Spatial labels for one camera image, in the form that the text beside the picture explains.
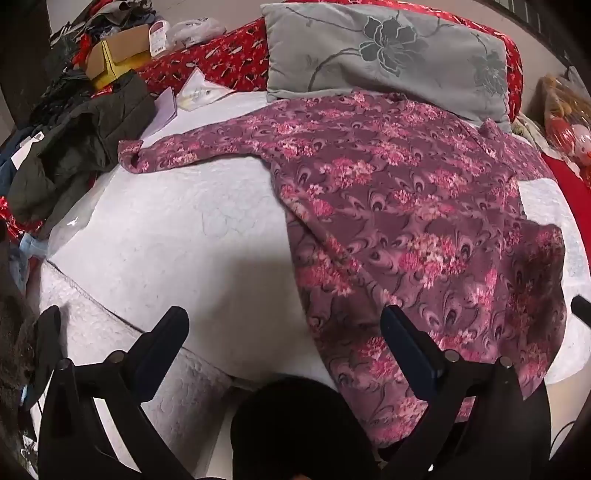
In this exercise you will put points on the white quilted bed cover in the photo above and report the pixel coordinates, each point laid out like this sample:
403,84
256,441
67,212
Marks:
184,230

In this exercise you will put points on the pale lavender paper sheet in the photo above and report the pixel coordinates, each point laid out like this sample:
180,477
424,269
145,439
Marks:
161,113

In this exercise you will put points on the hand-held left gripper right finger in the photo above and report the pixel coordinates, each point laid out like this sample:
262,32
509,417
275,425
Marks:
408,355

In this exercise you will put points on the red cloth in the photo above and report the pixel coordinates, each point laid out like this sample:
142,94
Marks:
570,180

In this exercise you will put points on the clear plastic bag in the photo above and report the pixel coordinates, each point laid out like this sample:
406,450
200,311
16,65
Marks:
76,217

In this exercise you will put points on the white packet with red label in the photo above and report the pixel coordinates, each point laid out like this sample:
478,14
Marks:
159,37

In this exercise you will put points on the yellow box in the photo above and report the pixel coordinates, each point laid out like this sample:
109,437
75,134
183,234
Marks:
105,74

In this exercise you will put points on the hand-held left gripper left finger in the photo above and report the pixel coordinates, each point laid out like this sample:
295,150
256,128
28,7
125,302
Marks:
159,357

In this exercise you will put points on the plush toy in plastic wrap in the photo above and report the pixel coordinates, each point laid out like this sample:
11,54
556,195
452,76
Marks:
570,124

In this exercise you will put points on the beige cloth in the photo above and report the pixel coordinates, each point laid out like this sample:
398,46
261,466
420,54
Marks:
528,134

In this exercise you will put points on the dark olive jacket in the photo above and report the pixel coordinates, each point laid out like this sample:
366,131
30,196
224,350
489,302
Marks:
83,138

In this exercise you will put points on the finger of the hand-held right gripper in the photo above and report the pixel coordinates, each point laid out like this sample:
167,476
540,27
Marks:
581,310

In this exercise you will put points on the clear plastic packet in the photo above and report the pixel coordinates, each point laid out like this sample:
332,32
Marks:
203,90

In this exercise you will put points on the red floral bedsheet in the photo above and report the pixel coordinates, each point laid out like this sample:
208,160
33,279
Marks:
231,60

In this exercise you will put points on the black crumpled cloth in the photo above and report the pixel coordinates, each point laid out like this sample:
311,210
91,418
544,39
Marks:
60,97

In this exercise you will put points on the white plastic bag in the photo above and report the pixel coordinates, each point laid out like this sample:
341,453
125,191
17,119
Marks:
196,30

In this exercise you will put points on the grey floral pillow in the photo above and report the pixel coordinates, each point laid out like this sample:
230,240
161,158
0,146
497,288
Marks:
369,60

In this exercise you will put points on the purple floral shirt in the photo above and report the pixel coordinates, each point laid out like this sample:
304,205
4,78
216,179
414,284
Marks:
392,207

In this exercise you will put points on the brown fuzzy cloth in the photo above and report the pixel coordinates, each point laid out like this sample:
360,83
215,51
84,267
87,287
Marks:
16,355

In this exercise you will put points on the cardboard box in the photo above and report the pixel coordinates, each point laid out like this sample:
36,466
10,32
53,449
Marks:
129,44

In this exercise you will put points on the pile of mixed clothes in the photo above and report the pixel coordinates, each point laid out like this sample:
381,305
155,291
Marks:
106,14

